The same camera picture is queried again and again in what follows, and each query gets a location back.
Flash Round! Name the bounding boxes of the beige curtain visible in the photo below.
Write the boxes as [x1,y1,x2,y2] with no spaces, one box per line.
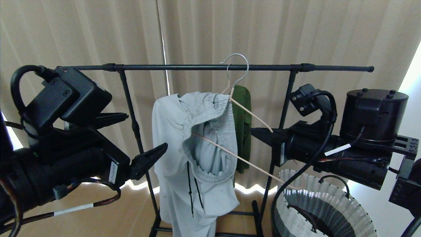
[0,0,421,191]

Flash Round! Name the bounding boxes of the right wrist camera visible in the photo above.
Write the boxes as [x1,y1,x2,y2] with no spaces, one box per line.
[289,84,330,116]

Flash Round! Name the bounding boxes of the pink clothes hanger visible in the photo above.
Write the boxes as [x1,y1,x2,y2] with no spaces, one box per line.
[196,53,305,191]
[222,64,236,96]

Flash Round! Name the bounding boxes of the pale grey garment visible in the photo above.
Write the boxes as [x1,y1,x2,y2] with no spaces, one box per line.
[152,92,240,237]

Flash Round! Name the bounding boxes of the black clothes rack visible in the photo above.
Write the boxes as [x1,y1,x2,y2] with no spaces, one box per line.
[58,63,375,237]

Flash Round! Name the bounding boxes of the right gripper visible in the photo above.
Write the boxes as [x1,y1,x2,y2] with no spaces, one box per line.
[280,120,392,190]

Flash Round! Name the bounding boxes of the green long-sleeved shirt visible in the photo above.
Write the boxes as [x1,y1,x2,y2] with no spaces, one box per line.
[231,86,252,174]

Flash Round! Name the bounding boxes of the white laundry basket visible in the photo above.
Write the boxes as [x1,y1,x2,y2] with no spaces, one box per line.
[272,170,379,237]

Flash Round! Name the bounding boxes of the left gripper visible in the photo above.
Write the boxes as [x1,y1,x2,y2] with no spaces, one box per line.
[13,113,168,206]

